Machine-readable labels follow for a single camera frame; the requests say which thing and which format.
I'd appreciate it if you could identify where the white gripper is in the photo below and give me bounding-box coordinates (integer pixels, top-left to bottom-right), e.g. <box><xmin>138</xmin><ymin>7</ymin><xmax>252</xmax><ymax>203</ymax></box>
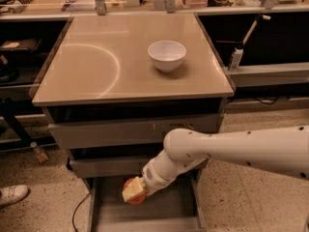
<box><xmin>121</xmin><ymin>162</ymin><xmax>177</xmax><ymax>203</ymax></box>

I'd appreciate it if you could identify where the red apple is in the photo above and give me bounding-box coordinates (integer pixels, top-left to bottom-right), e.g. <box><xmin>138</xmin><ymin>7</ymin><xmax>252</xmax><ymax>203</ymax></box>
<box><xmin>123</xmin><ymin>177</ymin><xmax>148</xmax><ymax>206</ymax></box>

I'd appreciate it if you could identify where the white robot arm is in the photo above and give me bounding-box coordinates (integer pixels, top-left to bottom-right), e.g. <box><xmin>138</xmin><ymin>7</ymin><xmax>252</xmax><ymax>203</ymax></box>
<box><xmin>122</xmin><ymin>126</ymin><xmax>309</xmax><ymax>204</ymax></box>

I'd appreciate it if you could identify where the grey middle drawer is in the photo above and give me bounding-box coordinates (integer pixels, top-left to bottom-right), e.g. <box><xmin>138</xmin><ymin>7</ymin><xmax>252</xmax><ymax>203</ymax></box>
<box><xmin>70</xmin><ymin>145</ymin><xmax>211</xmax><ymax>179</ymax></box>

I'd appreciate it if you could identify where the grey drawer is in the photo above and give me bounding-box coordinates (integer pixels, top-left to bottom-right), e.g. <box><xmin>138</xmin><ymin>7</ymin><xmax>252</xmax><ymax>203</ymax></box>
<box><xmin>48</xmin><ymin>112</ymin><xmax>223</xmax><ymax>149</ymax></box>
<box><xmin>70</xmin><ymin>145</ymin><xmax>211</xmax><ymax>179</ymax></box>
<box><xmin>88</xmin><ymin>170</ymin><xmax>207</xmax><ymax>232</ymax></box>

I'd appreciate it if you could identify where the grey bottom drawer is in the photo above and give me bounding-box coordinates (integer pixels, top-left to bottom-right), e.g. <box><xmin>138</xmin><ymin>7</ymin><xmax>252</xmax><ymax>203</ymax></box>
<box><xmin>88</xmin><ymin>170</ymin><xmax>207</xmax><ymax>232</ymax></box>

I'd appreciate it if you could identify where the grey top drawer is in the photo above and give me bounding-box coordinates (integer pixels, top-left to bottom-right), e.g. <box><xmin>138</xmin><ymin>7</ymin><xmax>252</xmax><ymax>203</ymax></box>
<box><xmin>48</xmin><ymin>112</ymin><xmax>223</xmax><ymax>149</ymax></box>

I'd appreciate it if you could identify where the grey drawer cabinet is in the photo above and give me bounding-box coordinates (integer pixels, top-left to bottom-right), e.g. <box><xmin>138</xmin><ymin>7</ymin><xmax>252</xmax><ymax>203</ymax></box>
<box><xmin>29</xmin><ymin>13</ymin><xmax>237</xmax><ymax>232</ymax></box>

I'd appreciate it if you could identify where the plastic bottle on floor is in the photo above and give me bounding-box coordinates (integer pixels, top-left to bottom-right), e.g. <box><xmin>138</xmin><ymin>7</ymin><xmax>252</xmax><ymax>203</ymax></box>
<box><xmin>30</xmin><ymin>142</ymin><xmax>48</xmax><ymax>162</ymax></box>

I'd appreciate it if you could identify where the white sneaker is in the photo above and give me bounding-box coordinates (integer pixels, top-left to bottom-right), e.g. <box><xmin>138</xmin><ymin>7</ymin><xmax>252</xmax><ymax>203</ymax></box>
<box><xmin>0</xmin><ymin>185</ymin><xmax>29</xmax><ymax>207</ymax></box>

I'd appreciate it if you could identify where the white bowl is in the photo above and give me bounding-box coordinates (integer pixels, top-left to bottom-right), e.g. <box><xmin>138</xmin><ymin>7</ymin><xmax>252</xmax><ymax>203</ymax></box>
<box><xmin>148</xmin><ymin>41</ymin><xmax>186</xmax><ymax>73</ymax></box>

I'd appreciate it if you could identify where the white bottle with nozzle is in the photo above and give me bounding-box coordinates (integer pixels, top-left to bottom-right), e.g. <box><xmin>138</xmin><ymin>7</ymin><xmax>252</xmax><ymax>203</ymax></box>
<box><xmin>228</xmin><ymin>14</ymin><xmax>271</xmax><ymax>71</ymax></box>

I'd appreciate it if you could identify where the black floor cable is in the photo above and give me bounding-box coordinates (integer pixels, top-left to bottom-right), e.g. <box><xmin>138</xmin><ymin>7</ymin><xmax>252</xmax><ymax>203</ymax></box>
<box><xmin>71</xmin><ymin>191</ymin><xmax>93</xmax><ymax>232</ymax></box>

